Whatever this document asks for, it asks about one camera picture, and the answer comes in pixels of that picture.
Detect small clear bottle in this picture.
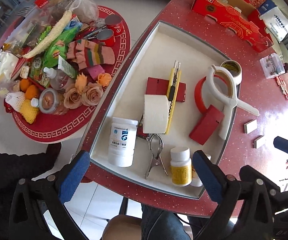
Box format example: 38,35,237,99
43,67,75,91

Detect white pill bottle red text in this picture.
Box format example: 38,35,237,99
190,164,203,187

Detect yellow utility knife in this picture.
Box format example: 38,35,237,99
165,60,181,134

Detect red marker pen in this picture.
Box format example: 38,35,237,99
275,76,284,91

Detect large white plastic clamp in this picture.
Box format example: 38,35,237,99
206,64,259,140

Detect red round side table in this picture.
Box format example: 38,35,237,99
12,6,130,143

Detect red cardboard tray box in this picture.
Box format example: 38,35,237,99
191,0,273,53

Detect beige artificial roses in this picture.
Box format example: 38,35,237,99
63,73,112,109

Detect white masking tape roll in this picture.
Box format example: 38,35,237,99
143,94,169,134

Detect green snack bag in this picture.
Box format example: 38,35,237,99
42,26,79,68

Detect orange fruit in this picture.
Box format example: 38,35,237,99
20,79,40,100

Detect pink sponge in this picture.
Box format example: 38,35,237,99
87,64,105,81

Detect striped socks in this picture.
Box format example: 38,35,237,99
66,40,115,70

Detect dark brown glass bottle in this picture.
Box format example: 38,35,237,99
284,62,288,73

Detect wide white tape roll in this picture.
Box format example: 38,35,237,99
220,60,242,86

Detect small red box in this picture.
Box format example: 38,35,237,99
189,105,224,145

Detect silver metal clip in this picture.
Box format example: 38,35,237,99
145,133,168,179

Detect red can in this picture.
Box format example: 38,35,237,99
96,29,115,47
104,14,124,36

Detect red edged tape roll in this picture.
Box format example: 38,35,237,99
194,75,228,114

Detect white tray with grey rim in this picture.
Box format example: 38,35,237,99
90,21,227,199

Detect yellow netted fruit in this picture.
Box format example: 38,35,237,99
19,99,40,124

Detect glass jar with lid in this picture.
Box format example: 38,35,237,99
39,88,68,115

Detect white bag with blue text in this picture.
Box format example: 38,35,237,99
257,0,288,42

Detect person's jeans leg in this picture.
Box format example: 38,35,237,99
141,204,191,240

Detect yellow label white pill bottle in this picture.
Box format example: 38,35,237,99
170,147,192,187

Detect clear plastic storage box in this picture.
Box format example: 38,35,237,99
260,53,285,79

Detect clear plastic bag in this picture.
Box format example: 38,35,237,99
69,0,99,24

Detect small white block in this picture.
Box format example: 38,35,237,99
253,135,265,149
244,119,257,134

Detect red box with gold characters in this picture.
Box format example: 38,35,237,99
145,77,186,102

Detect white bottle blue label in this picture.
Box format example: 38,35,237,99
108,117,139,167

